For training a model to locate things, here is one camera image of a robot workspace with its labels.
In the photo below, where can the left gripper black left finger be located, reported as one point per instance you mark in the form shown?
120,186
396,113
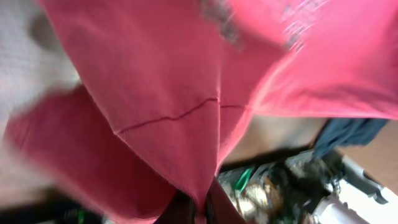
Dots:
181,210

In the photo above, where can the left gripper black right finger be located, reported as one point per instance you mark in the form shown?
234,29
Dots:
218,207

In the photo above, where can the orange printed t-shirt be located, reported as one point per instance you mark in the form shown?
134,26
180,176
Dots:
170,86

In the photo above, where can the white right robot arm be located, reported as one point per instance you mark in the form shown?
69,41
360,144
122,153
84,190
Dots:
361,199

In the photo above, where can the navy blue garment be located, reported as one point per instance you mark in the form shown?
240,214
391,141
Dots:
343,132

